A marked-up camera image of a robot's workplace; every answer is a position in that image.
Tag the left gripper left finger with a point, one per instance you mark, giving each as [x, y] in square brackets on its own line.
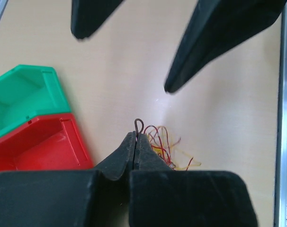
[58, 198]

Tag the red plastic bin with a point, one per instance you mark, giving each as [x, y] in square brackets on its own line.
[46, 142]

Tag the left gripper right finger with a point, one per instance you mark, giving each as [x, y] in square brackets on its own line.
[161, 197]

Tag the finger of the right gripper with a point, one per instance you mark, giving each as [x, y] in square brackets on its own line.
[215, 27]
[87, 16]

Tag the near green plastic bin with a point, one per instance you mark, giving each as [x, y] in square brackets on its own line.
[28, 91]

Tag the aluminium front rail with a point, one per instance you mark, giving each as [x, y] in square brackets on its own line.
[280, 211]

